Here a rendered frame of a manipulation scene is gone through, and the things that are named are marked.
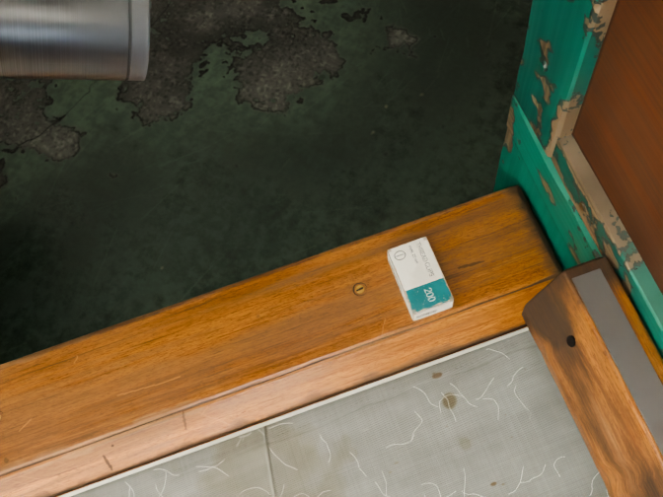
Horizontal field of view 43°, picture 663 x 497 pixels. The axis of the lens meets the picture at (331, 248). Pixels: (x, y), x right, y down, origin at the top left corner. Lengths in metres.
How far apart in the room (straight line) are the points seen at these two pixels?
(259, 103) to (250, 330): 1.08
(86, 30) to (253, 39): 1.52
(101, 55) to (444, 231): 0.45
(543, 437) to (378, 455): 0.13
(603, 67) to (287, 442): 0.37
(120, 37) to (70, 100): 1.53
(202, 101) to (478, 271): 1.14
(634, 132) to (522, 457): 0.27
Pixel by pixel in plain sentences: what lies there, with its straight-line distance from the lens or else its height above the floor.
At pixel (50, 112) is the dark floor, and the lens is 1.86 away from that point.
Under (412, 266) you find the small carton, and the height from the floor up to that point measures 0.78.
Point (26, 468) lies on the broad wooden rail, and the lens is 0.73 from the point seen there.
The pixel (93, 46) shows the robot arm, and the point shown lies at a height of 1.18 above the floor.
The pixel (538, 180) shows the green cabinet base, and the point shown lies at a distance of 0.71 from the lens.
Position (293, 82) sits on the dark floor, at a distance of 1.76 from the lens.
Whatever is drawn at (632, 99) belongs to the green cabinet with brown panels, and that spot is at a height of 0.98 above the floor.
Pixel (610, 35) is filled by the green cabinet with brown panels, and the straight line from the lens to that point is 0.55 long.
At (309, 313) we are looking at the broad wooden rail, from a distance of 0.70.
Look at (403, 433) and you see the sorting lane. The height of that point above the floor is 0.74.
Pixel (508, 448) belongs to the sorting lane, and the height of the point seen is 0.74.
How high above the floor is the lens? 1.42
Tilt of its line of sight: 65 degrees down
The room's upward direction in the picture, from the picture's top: 11 degrees counter-clockwise
